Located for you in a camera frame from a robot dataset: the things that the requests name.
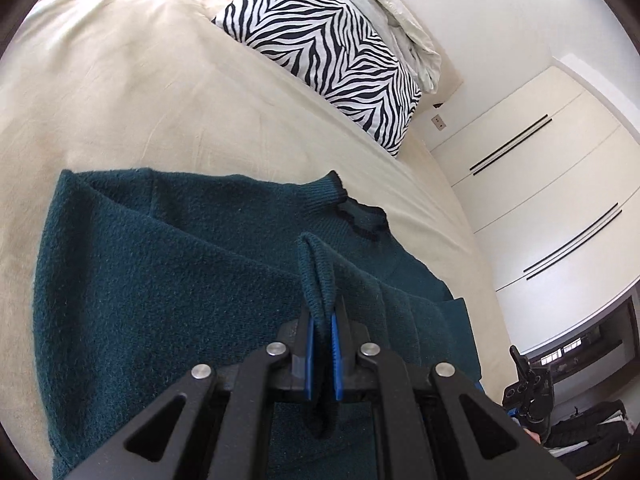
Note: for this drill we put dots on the white wardrobe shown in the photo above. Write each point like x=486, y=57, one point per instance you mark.
x=550, y=185

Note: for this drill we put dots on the dark teal knit sweater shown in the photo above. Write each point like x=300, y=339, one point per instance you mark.
x=175, y=270

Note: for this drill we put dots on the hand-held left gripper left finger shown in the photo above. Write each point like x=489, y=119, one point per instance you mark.
x=309, y=355

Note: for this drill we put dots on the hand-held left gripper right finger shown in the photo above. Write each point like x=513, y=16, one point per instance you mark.
x=336, y=355

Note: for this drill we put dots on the dark wall shelf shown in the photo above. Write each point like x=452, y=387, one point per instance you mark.
x=600, y=332

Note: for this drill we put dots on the wall power outlet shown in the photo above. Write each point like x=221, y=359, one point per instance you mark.
x=439, y=122

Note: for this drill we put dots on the dark clothes pile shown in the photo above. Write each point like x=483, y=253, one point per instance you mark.
x=590, y=427

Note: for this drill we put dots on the white folded duvet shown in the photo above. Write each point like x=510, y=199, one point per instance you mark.
x=395, y=10

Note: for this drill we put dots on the beige bed cover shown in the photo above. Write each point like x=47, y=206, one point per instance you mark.
x=125, y=85

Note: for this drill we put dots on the zebra print pillow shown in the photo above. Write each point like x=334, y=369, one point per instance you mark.
x=320, y=45

